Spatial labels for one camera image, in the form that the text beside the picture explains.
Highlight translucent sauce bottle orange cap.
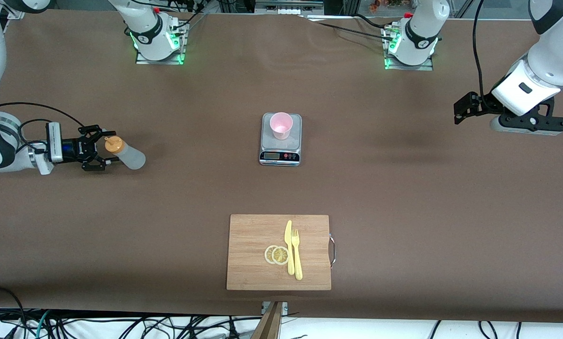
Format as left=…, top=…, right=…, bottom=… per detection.
left=104, top=136, right=147, bottom=170

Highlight pink plastic cup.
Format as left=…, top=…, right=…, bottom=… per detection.
left=269, top=112, right=294, bottom=140

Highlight brown paper table cover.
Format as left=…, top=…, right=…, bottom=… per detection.
left=0, top=8, right=563, bottom=324

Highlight orange toy items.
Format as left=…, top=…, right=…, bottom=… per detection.
left=368, top=0, right=407, bottom=11

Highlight silver digital kitchen scale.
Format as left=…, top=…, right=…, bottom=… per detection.
left=259, top=113, right=302, bottom=167

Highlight bamboo cutting board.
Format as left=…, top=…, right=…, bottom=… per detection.
left=226, top=214, right=332, bottom=291

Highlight grey power strip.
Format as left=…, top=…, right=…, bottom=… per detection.
left=255, top=0, right=324, bottom=16

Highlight yellow plastic knife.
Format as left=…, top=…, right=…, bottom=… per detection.
left=284, top=220, right=295, bottom=276

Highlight yellow plastic fork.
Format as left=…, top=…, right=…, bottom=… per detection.
left=291, top=229, right=304, bottom=281

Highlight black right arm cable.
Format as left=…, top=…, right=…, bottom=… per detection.
left=0, top=102, right=86, bottom=156

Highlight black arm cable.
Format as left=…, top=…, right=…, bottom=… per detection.
left=472, top=0, right=489, bottom=110
left=0, top=102, right=86, bottom=156

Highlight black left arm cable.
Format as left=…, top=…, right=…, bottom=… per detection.
left=472, top=0, right=489, bottom=110

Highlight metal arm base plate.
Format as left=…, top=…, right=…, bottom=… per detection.
left=135, top=18, right=188, bottom=65
left=384, top=26, right=434, bottom=72

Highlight long black power cable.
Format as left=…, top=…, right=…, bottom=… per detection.
left=300, top=13, right=397, bottom=48

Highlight thick black looped cable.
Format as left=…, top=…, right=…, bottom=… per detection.
left=0, top=286, right=27, bottom=339

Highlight teal cable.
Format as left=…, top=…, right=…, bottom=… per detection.
left=35, top=309, right=52, bottom=339

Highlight small metal table bracket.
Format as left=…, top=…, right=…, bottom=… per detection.
left=261, top=301, right=288, bottom=316

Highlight wooden post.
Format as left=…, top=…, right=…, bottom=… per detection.
left=251, top=301, right=284, bottom=339

